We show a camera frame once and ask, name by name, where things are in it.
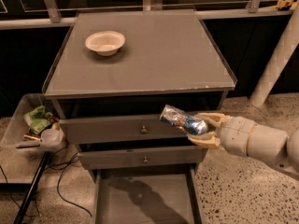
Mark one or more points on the grey drawer cabinet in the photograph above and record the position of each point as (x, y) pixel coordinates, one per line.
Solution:
(168, 58)

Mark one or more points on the grey top drawer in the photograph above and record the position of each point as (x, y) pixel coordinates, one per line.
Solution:
(117, 129)

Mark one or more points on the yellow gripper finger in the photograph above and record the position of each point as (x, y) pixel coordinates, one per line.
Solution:
(207, 140)
(214, 119)

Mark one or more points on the metal railing frame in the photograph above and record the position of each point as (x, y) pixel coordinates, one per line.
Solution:
(22, 14)

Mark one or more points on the white paper bowl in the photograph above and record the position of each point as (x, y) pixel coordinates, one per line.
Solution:
(105, 43)

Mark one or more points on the grey middle drawer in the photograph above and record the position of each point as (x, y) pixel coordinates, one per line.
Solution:
(126, 158)

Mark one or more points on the golden can in bin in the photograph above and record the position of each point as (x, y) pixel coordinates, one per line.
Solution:
(29, 137)

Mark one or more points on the blue silver redbull can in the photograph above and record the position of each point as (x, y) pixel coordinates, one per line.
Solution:
(182, 120)

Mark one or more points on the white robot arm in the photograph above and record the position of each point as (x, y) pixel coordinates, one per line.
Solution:
(274, 147)

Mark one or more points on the grey drawer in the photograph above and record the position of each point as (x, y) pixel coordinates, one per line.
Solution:
(117, 129)
(126, 158)
(153, 195)

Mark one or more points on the white support post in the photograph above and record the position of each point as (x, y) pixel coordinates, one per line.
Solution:
(283, 51)

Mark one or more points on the grey bottom drawer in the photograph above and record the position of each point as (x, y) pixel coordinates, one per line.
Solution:
(153, 195)

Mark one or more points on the clear plastic cup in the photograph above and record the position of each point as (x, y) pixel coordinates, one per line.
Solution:
(51, 136)

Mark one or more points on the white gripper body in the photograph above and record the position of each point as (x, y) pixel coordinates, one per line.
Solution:
(235, 135)

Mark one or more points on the yellow object on railing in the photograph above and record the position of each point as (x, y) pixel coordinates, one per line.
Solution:
(285, 4)

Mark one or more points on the clear plastic storage bin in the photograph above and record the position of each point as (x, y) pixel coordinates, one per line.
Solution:
(17, 128)

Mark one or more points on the brass top drawer knob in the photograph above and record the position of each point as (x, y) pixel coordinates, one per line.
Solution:
(144, 130)

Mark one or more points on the green snack bag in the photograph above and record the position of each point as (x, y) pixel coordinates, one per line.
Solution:
(36, 120)

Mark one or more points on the black pole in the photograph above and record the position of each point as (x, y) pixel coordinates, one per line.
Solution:
(32, 188)

